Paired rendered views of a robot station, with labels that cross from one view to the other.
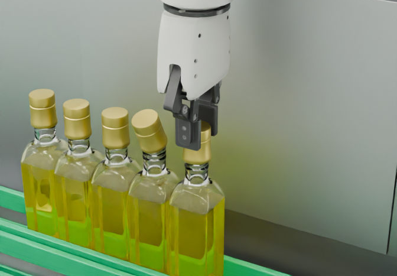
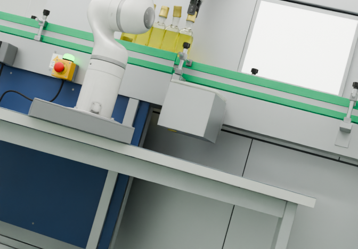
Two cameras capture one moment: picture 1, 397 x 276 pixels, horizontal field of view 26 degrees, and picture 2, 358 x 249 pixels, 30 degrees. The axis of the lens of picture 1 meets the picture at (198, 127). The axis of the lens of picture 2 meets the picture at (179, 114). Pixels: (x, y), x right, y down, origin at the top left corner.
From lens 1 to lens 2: 2.07 m
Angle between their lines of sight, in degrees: 33
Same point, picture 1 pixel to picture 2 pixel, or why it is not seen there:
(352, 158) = (231, 41)
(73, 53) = not seen: hidden behind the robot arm
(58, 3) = not seen: outside the picture
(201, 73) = not seen: outside the picture
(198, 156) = (192, 18)
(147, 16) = not seen: outside the picture
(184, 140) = (190, 10)
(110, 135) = (163, 11)
